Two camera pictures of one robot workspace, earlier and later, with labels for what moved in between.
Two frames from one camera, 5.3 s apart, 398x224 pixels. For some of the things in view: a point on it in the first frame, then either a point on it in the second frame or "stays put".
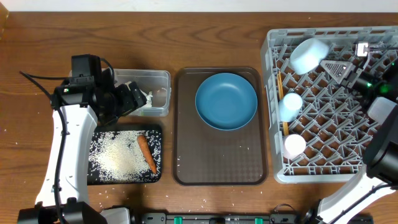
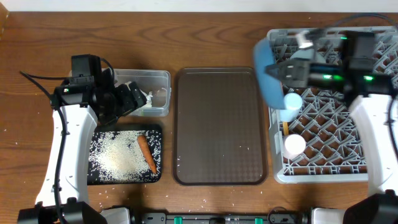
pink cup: x=293 y=145 stays put
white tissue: x=149 y=99 stays put
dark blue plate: x=226 y=101 → x=269 y=85
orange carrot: x=143 y=144 stays put
